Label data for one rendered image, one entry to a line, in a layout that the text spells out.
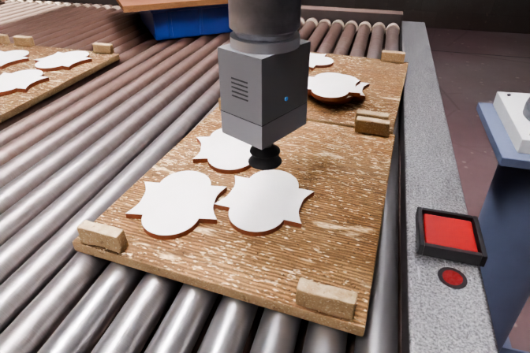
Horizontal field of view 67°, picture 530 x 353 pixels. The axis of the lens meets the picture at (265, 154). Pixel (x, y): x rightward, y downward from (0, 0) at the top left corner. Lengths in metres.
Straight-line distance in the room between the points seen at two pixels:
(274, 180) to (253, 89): 0.19
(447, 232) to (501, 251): 0.57
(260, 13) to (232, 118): 0.12
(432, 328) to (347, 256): 0.11
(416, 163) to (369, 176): 0.12
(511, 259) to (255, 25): 0.89
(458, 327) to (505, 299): 0.75
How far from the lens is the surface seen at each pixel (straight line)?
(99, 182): 0.68
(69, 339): 0.47
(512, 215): 1.06
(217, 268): 0.47
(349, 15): 1.62
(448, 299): 0.50
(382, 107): 0.85
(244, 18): 0.41
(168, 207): 0.54
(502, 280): 1.18
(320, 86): 0.83
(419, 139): 0.79
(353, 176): 0.61
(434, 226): 0.57
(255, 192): 0.55
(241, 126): 0.45
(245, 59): 0.41
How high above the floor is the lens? 1.28
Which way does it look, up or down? 32 degrees down
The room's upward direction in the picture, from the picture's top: straight up
